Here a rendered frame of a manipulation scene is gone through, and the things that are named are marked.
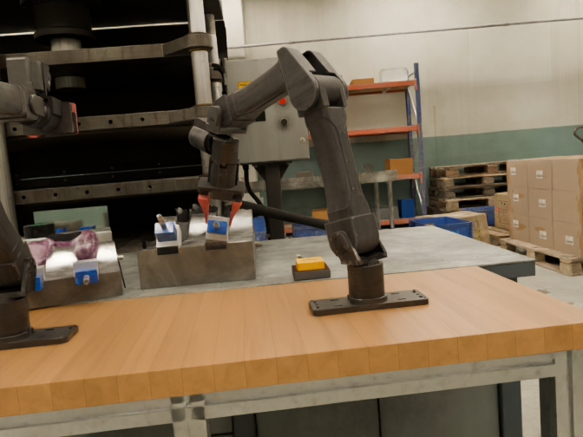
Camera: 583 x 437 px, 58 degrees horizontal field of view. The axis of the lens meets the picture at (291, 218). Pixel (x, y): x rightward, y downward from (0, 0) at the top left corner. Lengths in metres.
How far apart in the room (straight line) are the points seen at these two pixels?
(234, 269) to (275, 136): 0.95
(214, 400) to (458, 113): 7.67
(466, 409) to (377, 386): 0.63
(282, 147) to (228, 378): 1.42
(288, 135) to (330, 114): 1.15
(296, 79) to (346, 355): 0.47
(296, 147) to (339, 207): 1.18
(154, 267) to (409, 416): 0.69
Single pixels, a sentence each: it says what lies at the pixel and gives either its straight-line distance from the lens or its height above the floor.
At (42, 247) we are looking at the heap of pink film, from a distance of 1.38.
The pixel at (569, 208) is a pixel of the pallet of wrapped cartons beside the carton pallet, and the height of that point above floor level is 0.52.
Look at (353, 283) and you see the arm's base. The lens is 0.90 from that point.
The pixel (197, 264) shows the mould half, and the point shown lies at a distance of 1.21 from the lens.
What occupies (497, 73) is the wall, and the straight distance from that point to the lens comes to 8.51.
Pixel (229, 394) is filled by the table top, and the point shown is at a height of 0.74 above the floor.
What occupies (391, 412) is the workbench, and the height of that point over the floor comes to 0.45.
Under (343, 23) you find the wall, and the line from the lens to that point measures 8.14.
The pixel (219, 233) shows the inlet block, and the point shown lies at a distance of 1.17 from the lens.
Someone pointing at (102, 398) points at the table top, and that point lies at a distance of 0.77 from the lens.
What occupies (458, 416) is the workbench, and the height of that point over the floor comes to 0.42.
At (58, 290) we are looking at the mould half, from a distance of 1.21.
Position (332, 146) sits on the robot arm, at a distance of 0.91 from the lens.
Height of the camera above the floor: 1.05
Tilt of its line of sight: 6 degrees down
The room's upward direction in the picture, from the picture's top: 5 degrees counter-clockwise
